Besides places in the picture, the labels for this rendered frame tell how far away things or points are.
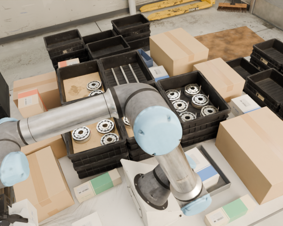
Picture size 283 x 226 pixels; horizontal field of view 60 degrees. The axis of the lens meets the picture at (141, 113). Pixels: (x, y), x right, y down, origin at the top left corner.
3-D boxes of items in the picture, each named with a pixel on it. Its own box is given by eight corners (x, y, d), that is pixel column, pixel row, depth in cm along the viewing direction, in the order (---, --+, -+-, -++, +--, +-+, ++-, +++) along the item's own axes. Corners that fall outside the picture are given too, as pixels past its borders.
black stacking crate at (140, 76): (156, 94, 166) (155, 81, 157) (112, 106, 161) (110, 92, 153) (138, 63, 193) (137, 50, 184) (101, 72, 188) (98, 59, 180)
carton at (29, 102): (42, 111, 156) (38, 103, 150) (23, 117, 153) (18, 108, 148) (41, 96, 166) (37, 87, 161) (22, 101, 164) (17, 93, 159)
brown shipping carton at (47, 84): (61, 87, 196) (55, 71, 184) (64, 105, 181) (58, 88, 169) (22, 97, 190) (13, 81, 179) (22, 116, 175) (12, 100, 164)
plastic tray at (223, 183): (229, 187, 128) (232, 183, 124) (196, 203, 123) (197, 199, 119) (201, 149, 145) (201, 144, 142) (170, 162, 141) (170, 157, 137)
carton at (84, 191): (117, 173, 138) (116, 167, 134) (121, 182, 134) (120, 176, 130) (76, 193, 131) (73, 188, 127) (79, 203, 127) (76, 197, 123)
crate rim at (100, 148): (127, 143, 126) (126, 140, 125) (68, 160, 122) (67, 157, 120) (110, 95, 154) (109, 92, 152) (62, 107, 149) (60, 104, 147)
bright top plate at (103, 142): (121, 144, 133) (121, 143, 132) (103, 150, 130) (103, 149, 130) (115, 131, 139) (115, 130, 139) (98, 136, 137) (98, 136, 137)
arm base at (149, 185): (169, 206, 108) (184, 193, 105) (146, 205, 98) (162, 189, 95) (154, 179, 119) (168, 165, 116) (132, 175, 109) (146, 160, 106)
